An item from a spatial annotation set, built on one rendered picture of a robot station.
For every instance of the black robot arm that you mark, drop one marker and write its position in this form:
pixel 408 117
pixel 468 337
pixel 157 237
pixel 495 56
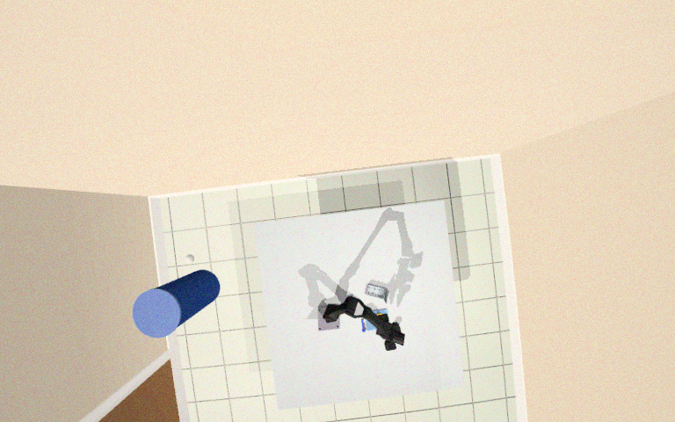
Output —
pixel 385 329

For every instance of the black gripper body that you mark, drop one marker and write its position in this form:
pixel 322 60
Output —
pixel 389 345

